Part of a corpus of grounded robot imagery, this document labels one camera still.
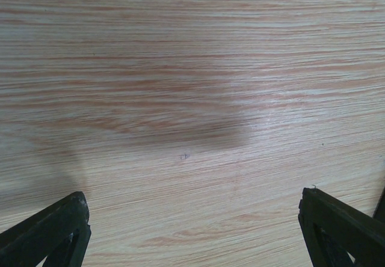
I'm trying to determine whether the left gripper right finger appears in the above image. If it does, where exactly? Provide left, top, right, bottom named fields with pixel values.
left=298, top=188, right=384, bottom=266

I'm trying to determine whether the folding chess board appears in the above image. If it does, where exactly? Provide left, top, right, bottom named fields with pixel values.
left=373, top=188, right=385, bottom=223

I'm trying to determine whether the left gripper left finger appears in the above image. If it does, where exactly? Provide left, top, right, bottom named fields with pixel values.
left=1, top=191, right=91, bottom=266

